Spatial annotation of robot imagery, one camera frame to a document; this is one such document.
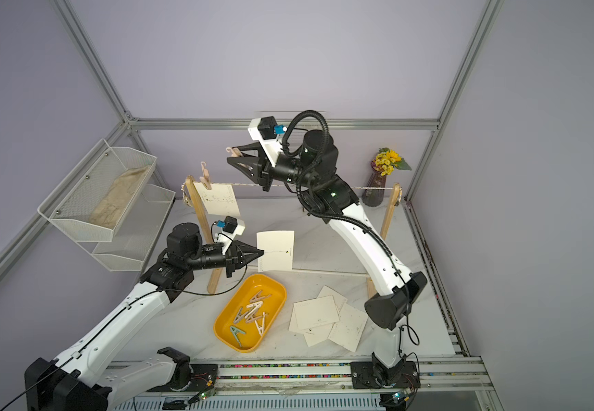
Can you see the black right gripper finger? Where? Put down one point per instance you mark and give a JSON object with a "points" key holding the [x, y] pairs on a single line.
{"points": [[253, 150], [250, 166]]}

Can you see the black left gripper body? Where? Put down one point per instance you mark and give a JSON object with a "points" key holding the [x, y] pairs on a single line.
{"points": [[230, 256]]}

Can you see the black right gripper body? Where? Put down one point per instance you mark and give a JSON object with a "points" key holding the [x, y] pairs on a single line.
{"points": [[269, 174]]}

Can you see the pink clothespin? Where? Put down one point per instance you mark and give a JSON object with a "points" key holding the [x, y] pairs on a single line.
{"points": [[258, 297], [251, 319], [234, 151], [205, 175]]}

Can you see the white clothespin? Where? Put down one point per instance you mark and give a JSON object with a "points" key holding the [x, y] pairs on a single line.
{"points": [[260, 324], [252, 308]]}

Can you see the teal clothespin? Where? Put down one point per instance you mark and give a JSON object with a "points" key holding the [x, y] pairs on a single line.
{"points": [[237, 332]]}

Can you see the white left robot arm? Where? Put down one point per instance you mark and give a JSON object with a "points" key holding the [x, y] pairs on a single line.
{"points": [[77, 378]]}

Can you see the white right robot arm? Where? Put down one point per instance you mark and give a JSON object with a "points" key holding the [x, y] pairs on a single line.
{"points": [[303, 154]]}

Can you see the yellow plastic tray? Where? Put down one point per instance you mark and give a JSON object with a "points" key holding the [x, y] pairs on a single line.
{"points": [[272, 306]]}

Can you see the dark vase with yellow flowers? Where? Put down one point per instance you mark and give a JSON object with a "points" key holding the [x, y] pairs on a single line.
{"points": [[384, 164]]}

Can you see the wooden clothesline rack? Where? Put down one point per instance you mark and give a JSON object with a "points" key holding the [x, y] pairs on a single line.
{"points": [[191, 198]]}

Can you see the beige cloth in basket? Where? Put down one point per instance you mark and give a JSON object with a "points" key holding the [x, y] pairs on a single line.
{"points": [[112, 207]]}

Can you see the white mesh shelf basket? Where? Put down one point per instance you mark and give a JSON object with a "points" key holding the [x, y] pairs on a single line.
{"points": [[128, 246]]}

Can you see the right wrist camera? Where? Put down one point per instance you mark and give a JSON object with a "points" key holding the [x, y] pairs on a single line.
{"points": [[268, 133]]}

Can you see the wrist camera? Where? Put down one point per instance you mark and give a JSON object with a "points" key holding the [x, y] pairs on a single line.
{"points": [[268, 133], [229, 229]]}

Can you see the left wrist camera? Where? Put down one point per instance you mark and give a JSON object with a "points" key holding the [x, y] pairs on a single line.
{"points": [[229, 229]]}

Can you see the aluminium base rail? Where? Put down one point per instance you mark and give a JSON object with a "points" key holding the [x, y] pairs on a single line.
{"points": [[300, 384]]}

